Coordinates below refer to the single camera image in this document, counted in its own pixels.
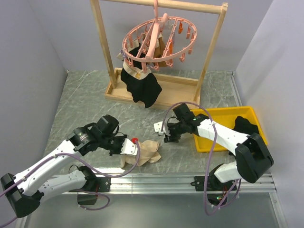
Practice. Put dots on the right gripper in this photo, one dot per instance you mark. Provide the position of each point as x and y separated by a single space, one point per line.
171 138

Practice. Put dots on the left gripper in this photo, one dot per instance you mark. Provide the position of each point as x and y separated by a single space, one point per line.
122 137

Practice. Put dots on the beige boxer underwear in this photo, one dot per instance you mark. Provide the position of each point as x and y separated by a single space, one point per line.
149 153

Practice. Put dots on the pink round clip hanger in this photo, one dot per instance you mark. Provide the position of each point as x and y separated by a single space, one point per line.
152 42

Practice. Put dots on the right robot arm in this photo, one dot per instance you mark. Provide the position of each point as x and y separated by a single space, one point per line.
252 157

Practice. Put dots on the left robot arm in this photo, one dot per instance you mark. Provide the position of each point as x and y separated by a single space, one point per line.
26 190

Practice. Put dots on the black underwear on hanger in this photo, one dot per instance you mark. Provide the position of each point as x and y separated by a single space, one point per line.
143 86

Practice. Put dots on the black underwear in tray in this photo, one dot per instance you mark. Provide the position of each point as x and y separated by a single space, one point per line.
243 125

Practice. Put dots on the brown underwear on hanger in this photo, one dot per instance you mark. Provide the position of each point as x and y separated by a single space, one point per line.
159 50

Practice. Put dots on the wooden hanging rack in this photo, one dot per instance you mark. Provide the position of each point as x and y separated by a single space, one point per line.
174 88

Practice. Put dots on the yellow plastic tray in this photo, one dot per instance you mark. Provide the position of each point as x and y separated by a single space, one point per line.
226 117

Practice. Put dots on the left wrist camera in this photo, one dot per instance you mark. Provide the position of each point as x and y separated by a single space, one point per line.
129 148

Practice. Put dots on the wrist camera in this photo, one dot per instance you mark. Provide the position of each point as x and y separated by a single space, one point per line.
129 148
158 128

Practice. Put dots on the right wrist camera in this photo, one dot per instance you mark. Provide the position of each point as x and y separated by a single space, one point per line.
158 128

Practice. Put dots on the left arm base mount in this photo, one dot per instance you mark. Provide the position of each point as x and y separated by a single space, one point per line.
93 188

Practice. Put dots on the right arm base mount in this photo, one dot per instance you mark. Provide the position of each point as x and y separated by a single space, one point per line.
212 185

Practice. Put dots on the aluminium mounting rail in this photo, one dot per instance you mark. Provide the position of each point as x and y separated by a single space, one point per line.
160 201

